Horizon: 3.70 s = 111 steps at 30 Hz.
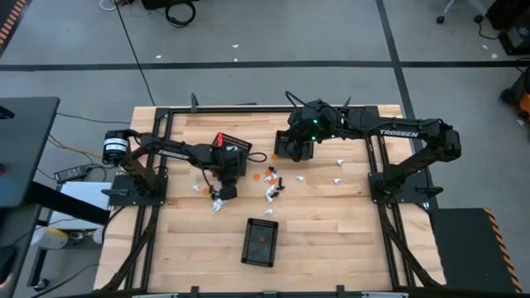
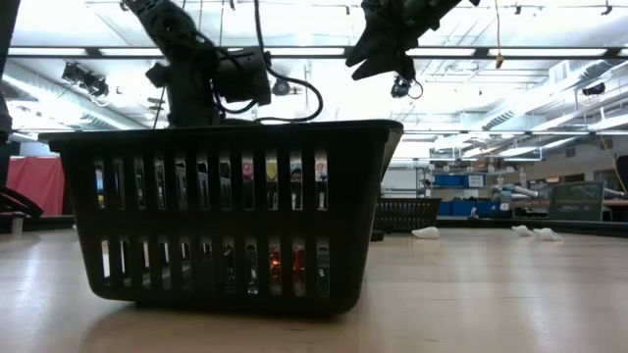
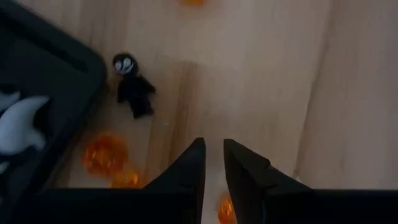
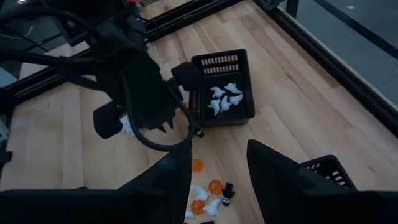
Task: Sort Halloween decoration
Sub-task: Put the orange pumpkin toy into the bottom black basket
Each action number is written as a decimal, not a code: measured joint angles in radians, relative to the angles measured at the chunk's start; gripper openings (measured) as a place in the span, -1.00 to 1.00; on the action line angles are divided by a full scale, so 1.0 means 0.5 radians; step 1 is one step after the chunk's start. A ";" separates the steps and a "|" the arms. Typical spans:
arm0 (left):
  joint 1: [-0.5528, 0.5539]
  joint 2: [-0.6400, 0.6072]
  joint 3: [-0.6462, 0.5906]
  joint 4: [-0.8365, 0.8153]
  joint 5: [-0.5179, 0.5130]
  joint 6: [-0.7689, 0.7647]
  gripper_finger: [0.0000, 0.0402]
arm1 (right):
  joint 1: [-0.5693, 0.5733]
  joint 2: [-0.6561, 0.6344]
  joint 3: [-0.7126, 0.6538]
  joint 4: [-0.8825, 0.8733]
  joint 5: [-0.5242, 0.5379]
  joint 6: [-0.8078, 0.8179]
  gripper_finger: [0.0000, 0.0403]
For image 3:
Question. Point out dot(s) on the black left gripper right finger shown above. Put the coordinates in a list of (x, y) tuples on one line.
[(267, 202)]

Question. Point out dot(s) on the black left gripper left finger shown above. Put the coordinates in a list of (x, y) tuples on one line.
[(180, 202)]

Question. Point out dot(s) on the orange pumpkin decoration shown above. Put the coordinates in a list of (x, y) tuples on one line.
[(192, 2), (225, 213), (105, 155), (126, 180)]

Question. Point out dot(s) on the black reaper decoration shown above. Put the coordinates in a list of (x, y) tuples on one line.
[(135, 90)]

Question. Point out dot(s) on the black slotted plastic basket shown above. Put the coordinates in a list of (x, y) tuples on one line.
[(46, 62)]

